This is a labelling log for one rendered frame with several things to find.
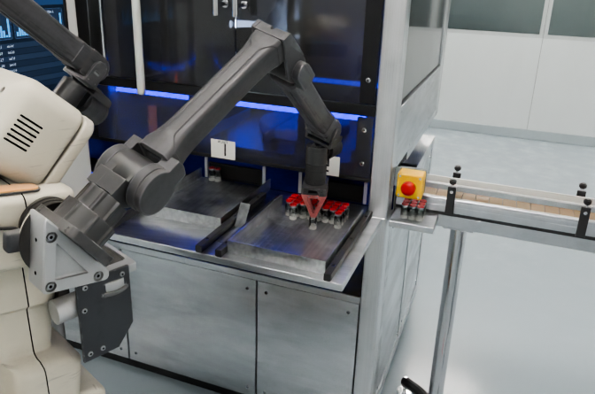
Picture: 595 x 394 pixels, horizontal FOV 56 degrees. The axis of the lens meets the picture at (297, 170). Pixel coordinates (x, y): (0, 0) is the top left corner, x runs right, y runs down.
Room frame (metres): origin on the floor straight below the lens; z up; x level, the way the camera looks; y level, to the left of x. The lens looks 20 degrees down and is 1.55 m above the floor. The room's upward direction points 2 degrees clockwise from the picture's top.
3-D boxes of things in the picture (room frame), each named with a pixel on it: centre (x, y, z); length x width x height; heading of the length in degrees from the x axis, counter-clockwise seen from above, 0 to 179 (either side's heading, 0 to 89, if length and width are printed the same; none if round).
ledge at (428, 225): (1.53, -0.36, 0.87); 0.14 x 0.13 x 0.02; 160
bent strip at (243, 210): (1.38, 0.17, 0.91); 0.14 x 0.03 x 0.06; 160
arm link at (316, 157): (1.42, -0.05, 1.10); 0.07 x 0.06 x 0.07; 150
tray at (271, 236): (1.37, -0.01, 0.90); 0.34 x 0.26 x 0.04; 159
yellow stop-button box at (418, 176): (1.50, -0.33, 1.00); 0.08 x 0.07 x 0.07; 160
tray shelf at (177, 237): (1.47, 0.13, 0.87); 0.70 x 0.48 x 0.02; 70
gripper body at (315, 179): (1.41, -0.05, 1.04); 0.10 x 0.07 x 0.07; 174
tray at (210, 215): (1.59, 0.27, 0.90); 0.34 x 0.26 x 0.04; 160
